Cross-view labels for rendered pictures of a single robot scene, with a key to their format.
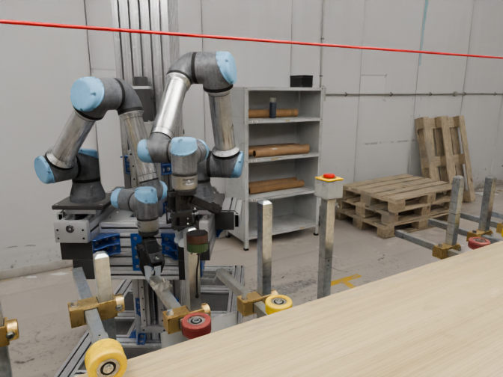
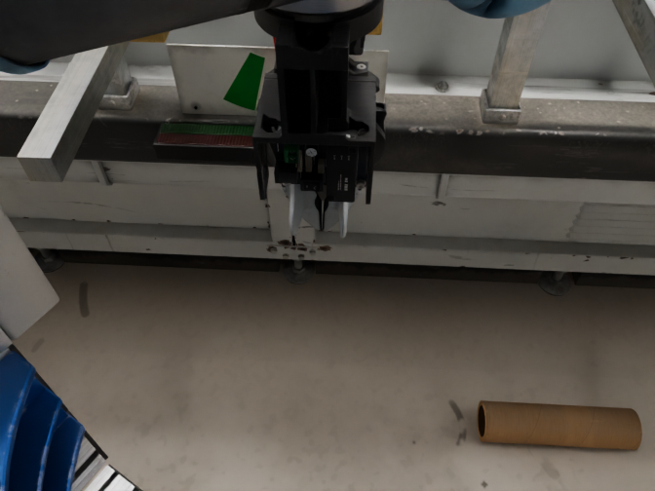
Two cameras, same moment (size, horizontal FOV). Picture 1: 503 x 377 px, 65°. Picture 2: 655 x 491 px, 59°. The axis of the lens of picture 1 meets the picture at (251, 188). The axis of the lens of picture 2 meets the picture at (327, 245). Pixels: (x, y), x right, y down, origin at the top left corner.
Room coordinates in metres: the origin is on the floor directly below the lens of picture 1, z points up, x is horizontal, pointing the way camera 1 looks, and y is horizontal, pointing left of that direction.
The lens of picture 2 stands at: (1.60, 0.54, 1.18)
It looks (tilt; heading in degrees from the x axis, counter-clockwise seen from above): 51 degrees down; 213
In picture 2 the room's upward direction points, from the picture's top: straight up
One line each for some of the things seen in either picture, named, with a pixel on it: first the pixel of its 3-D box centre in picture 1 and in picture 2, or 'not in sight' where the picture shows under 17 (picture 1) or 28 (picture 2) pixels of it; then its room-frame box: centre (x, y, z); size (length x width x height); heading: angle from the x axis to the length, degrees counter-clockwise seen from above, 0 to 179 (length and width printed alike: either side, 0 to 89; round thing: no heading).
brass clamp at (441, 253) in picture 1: (447, 249); not in sight; (1.69, -0.89, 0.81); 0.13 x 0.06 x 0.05; 120
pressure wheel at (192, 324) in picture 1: (197, 336); not in sight; (0.96, 0.15, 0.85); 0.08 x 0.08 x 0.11
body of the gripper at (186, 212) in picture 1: (183, 208); not in sight; (1.16, 0.21, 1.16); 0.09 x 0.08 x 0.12; 119
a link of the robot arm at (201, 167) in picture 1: (197, 162); not in sight; (1.72, 0.23, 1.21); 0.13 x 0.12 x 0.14; 80
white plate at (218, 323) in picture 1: (200, 335); (279, 84); (1.12, 0.16, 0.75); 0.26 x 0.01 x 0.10; 120
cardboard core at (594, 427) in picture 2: not in sight; (556, 425); (0.96, 0.68, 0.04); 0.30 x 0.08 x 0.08; 120
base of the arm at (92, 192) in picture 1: (87, 188); not in sight; (1.73, 0.74, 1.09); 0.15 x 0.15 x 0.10
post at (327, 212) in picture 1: (325, 256); not in sight; (1.34, -0.27, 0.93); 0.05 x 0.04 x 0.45; 120
